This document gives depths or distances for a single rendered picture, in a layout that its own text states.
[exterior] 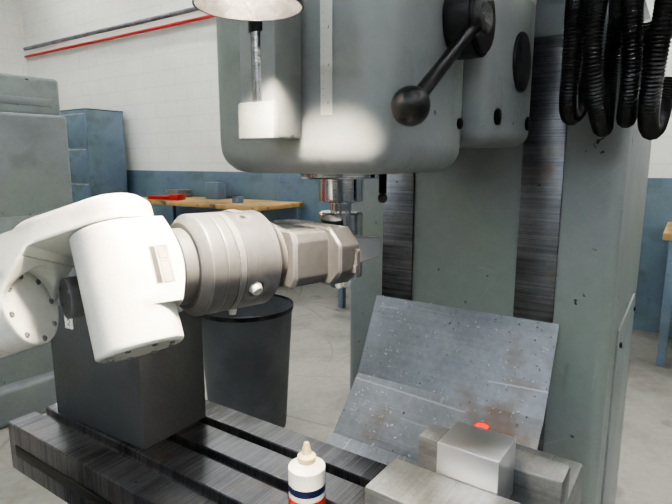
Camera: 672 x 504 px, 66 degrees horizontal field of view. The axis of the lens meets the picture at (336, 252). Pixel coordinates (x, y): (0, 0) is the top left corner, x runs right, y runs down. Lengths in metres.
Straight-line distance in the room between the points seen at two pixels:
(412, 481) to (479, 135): 0.36
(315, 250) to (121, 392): 0.44
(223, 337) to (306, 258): 1.99
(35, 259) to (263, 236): 0.18
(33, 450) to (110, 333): 0.57
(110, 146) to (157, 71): 1.21
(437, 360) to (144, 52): 7.28
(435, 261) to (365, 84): 0.53
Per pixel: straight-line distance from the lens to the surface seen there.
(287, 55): 0.46
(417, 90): 0.40
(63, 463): 0.89
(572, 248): 0.85
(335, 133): 0.45
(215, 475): 0.76
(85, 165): 7.78
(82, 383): 0.91
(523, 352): 0.88
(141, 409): 0.81
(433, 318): 0.93
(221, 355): 2.50
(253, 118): 0.45
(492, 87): 0.61
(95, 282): 0.41
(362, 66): 0.44
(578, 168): 0.84
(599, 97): 0.67
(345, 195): 0.53
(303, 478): 0.59
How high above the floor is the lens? 1.32
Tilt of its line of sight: 10 degrees down
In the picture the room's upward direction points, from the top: straight up
